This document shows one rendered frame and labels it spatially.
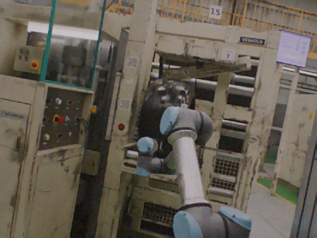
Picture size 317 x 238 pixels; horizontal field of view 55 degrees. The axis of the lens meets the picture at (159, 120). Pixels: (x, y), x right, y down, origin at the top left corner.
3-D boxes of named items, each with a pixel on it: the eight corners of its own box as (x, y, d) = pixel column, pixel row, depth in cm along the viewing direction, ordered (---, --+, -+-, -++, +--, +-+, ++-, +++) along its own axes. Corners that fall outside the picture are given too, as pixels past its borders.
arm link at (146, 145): (134, 153, 148) (136, 135, 148) (140, 153, 158) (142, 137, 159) (150, 155, 146) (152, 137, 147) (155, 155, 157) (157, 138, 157)
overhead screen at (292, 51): (274, 61, 522) (280, 29, 519) (272, 61, 527) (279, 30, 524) (305, 68, 532) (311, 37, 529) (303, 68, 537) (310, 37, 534)
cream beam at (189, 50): (155, 53, 232) (158, 33, 231) (162, 59, 256) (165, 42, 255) (236, 64, 219) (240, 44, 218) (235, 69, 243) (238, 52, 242)
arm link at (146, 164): (159, 178, 151) (162, 156, 152) (138, 176, 146) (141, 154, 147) (153, 176, 158) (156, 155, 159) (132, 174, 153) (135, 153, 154)
